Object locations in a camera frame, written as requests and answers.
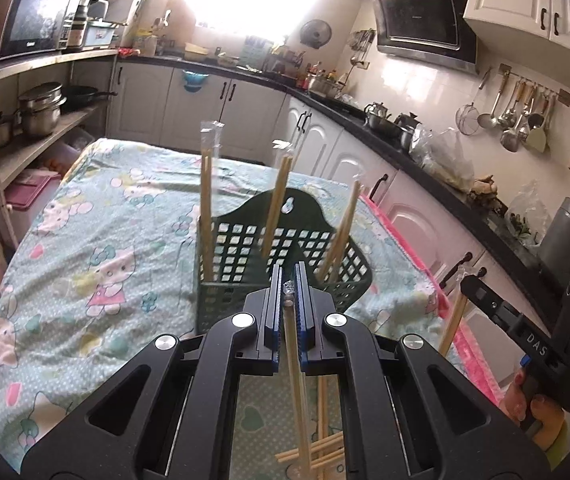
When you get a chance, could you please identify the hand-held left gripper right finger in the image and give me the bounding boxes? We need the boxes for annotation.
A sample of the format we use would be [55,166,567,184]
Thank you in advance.
[294,261,550,480]

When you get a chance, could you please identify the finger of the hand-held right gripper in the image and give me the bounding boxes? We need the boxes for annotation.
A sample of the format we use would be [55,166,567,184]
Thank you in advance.
[460,276,523,331]

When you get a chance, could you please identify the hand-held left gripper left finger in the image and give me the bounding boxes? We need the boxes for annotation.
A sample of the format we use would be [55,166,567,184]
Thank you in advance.
[20,262,286,480]

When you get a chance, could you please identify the chopstick pair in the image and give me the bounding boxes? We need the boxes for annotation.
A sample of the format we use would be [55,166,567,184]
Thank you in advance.
[199,120,224,281]
[260,140,298,261]
[317,180,366,283]
[437,267,470,358]
[281,279,313,480]

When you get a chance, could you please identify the green plastic utensil basket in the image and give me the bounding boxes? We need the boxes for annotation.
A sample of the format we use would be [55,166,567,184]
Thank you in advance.
[196,185,372,336]

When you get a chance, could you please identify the pile of chopsticks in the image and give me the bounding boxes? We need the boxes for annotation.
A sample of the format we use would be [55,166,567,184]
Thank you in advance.
[275,375,346,478]

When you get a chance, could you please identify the row of hanging utensils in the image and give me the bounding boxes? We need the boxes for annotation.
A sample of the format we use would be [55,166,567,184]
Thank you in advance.
[455,72,556,153]

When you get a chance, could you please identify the person's right hand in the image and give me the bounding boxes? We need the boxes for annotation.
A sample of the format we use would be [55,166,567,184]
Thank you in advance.
[502,367,566,453]

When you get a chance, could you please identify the clear plastic bag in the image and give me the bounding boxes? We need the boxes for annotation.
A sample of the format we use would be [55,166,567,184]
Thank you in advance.
[505,180,553,241]

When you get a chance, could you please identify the black countertop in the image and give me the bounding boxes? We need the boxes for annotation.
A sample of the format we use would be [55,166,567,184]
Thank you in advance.
[117,52,566,301]

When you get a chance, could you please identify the crumpled plastic bag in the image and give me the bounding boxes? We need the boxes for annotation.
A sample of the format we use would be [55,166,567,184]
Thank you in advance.
[410,127,476,193]

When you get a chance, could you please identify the steel kettle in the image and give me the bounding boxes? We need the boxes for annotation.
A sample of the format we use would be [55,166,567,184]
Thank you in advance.
[365,101,396,131]
[395,112,423,151]

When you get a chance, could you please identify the white lower cabinets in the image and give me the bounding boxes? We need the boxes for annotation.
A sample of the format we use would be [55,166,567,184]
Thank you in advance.
[107,60,566,341]

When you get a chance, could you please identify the steel cooking pot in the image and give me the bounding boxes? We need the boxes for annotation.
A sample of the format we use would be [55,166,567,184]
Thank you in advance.
[307,72,343,98]

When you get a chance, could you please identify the blue hanging basket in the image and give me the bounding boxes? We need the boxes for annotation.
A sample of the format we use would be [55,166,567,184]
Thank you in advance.
[182,70,210,93]

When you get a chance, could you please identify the pale green knife block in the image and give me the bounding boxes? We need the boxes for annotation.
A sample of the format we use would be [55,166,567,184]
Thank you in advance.
[240,35,273,63]

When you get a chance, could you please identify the pink storage box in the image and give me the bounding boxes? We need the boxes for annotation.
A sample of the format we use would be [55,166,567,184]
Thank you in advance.
[2,170,63,251]

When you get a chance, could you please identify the small round fan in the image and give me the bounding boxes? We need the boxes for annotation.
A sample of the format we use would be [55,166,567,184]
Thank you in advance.
[300,19,333,50]

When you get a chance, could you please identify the black frying pan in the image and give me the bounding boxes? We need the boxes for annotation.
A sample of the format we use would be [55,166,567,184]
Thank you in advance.
[60,85,118,113]

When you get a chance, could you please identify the black range hood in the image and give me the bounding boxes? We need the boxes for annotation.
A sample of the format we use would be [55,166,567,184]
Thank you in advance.
[365,0,480,77]

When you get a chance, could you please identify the stacked steel pots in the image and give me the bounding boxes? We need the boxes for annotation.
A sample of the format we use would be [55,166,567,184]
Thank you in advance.
[17,81,66,137]

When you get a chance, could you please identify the light blue tray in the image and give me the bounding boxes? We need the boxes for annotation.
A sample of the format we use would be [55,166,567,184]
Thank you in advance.
[82,20,120,50]

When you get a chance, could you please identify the metal shelf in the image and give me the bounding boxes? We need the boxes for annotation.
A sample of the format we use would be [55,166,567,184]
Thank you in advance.
[0,47,120,211]

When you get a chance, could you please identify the black microwave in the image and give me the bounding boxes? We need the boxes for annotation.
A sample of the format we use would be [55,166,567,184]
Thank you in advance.
[0,0,82,61]

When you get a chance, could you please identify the utensil wall rail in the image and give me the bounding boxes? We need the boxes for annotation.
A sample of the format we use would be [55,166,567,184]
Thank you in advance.
[497,63,570,108]

